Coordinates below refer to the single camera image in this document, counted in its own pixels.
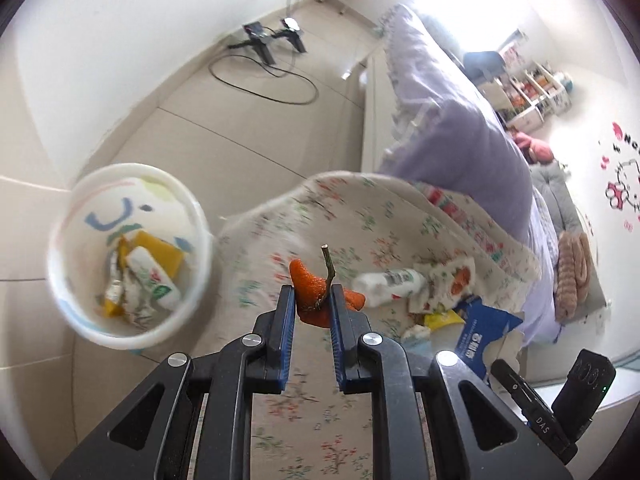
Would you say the torn blue white carton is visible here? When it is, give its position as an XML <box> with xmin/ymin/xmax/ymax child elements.
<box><xmin>454</xmin><ymin>296</ymin><xmax>523</xmax><ymax>379</ymax></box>

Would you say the white cartoon trash bin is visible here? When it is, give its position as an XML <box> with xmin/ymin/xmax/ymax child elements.
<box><xmin>47</xmin><ymin>164</ymin><xmax>214</xmax><ymax>350</ymax></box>

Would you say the white green plastic bottle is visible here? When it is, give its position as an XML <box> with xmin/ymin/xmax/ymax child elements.
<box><xmin>350</xmin><ymin>269</ymin><xmax>426</xmax><ymax>308</ymax></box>

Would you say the grey cushion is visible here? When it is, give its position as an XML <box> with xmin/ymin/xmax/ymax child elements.
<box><xmin>529</xmin><ymin>160</ymin><xmax>606</xmax><ymax>325</ymax></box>

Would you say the purple bed duvet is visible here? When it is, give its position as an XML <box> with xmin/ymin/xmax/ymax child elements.
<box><xmin>378</xmin><ymin>4</ymin><xmax>562</xmax><ymax>344</ymax></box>

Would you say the yellow snack bag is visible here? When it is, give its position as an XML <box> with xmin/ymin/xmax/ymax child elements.
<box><xmin>101</xmin><ymin>231</ymin><xmax>184</xmax><ymax>328</ymax></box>

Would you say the light blue milk carton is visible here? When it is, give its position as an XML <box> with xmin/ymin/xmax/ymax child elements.
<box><xmin>400</xmin><ymin>325</ymin><xmax>433</xmax><ymax>356</ymax></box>

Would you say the white toy shelf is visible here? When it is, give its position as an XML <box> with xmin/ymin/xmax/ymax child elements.
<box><xmin>492</xmin><ymin>62</ymin><xmax>572</xmax><ymax>133</ymax></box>

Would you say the white nut snack wrapper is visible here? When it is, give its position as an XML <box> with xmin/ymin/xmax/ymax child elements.
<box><xmin>408</xmin><ymin>256</ymin><xmax>475</xmax><ymax>314</ymax></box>

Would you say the brown knitted blanket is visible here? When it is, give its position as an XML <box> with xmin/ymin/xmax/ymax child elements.
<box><xmin>554</xmin><ymin>231</ymin><xmax>592</xmax><ymax>322</ymax></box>

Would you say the black tripod device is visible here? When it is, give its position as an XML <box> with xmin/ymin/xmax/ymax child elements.
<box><xmin>228</xmin><ymin>22</ymin><xmax>276</xmax><ymax>66</ymax></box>
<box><xmin>270</xmin><ymin>0</ymin><xmax>307</xmax><ymax>54</ymax></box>

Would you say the yellow paper cup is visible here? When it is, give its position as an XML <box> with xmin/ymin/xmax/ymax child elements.
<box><xmin>424</xmin><ymin>310</ymin><xmax>465</xmax><ymax>332</ymax></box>

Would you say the pink plush toy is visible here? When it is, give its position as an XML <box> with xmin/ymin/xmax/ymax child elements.
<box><xmin>511</xmin><ymin>130</ymin><xmax>555</xmax><ymax>165</ymax></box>

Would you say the hello kitty wall sticker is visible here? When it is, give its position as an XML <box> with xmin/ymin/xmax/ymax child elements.
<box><xmin>598</xmin><ymin>122</ymin><xmax>639</xmax><ymax>233</ymax></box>

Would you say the black floor cable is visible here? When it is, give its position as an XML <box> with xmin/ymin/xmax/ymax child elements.
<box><xmin>208</xmin><ymin>0</ymin><xmax>320</xmax><ymax>108</ymax></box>

